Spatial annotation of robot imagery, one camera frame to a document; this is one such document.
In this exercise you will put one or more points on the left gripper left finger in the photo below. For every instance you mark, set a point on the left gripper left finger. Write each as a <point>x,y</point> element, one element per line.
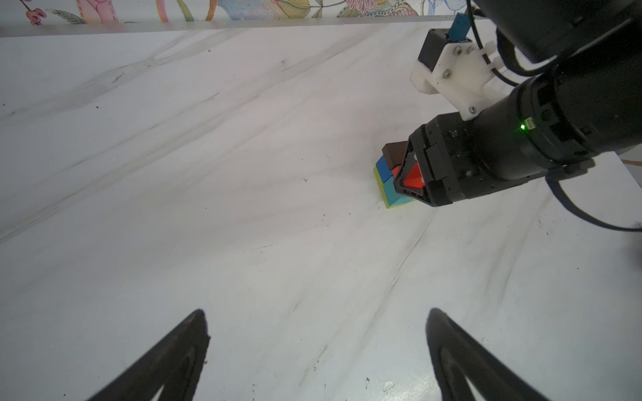
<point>168,371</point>

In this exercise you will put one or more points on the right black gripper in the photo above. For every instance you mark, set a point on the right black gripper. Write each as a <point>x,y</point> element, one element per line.
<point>441,165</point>

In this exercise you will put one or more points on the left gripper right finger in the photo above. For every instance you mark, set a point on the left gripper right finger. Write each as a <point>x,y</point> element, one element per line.
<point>460,362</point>

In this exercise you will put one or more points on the red rectangular block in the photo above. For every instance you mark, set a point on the red rectangular block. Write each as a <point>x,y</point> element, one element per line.
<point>413,180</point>

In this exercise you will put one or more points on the lime green rectangular block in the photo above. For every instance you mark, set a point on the lime green rectangular block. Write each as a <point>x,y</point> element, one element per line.
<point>383,193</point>

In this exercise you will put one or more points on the dark blue cube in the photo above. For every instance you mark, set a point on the dark blue cube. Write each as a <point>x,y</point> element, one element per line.
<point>383,170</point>

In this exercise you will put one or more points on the brown rectangular block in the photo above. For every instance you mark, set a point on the brown rectangular block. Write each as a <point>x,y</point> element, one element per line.
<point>394,154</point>

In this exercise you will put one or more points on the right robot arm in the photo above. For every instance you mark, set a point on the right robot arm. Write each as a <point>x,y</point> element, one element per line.
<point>560,85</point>

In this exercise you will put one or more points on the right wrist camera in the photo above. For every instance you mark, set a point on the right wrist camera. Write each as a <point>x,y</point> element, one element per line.
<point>457,68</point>

